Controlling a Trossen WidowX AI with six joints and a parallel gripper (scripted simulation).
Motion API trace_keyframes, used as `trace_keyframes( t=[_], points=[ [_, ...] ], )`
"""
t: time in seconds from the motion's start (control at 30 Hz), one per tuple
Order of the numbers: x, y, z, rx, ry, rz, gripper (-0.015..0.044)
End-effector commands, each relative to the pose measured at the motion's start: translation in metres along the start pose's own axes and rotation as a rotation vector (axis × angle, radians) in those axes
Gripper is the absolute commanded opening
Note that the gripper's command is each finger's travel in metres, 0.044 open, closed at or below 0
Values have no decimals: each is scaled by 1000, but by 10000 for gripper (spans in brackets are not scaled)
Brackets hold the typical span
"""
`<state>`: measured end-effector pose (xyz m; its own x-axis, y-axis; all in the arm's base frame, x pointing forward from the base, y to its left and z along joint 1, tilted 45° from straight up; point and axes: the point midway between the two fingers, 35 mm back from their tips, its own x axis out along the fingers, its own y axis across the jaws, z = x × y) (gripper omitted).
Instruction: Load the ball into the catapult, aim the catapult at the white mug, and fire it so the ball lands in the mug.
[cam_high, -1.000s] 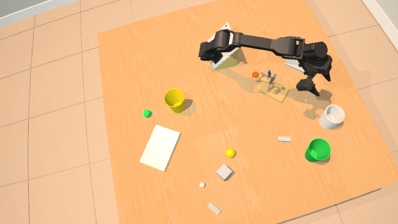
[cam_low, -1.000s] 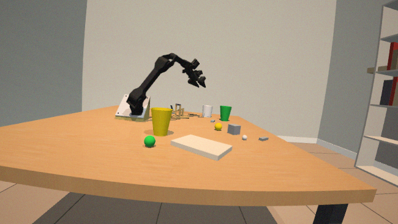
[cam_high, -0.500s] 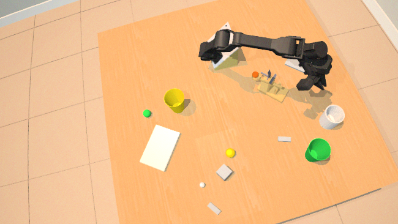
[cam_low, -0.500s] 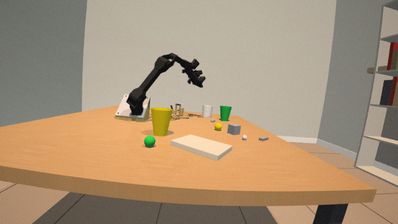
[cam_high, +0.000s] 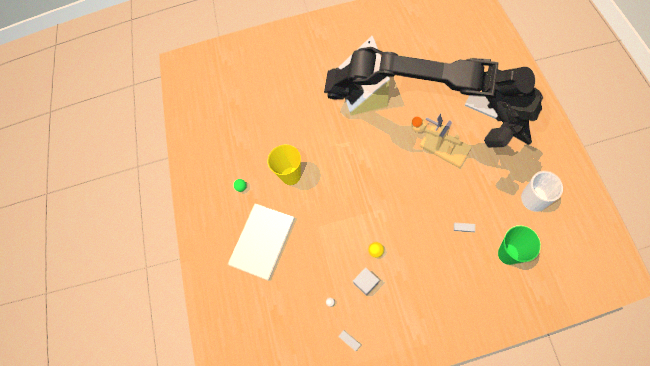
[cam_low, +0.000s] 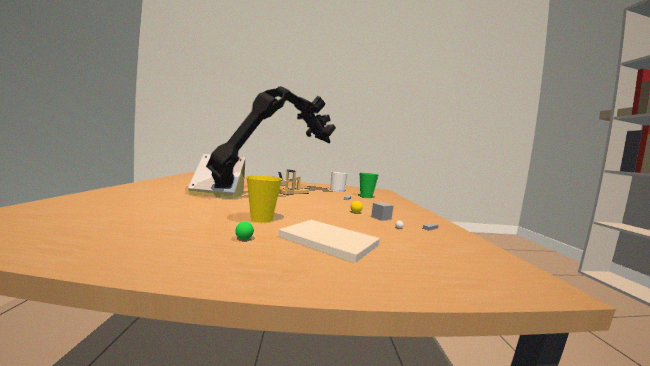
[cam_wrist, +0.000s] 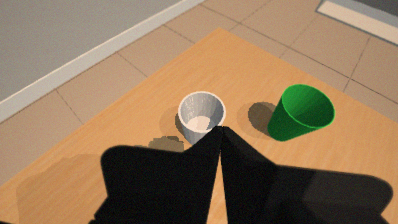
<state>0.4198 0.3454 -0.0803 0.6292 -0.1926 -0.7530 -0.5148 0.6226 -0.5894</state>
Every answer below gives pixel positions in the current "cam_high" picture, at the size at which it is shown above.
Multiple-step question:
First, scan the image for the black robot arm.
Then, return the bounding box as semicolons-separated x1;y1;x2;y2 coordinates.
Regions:
324;47;543;122

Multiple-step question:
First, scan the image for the yellow ball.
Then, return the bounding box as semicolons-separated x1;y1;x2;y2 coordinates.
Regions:
368;242;384;257

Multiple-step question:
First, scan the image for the green ball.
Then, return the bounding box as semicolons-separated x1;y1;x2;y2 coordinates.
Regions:
234;179;246;192

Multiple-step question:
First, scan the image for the white square block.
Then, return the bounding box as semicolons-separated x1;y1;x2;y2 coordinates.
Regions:
353;267;379;295

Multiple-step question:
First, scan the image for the yellow cup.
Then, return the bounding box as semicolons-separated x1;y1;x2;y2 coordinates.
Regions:
267;144;301;185

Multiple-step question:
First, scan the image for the green cup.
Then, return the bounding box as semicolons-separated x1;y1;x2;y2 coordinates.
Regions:
498;225;541;265

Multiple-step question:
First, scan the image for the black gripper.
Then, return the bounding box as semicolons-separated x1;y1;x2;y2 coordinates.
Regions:
484;95;532;148

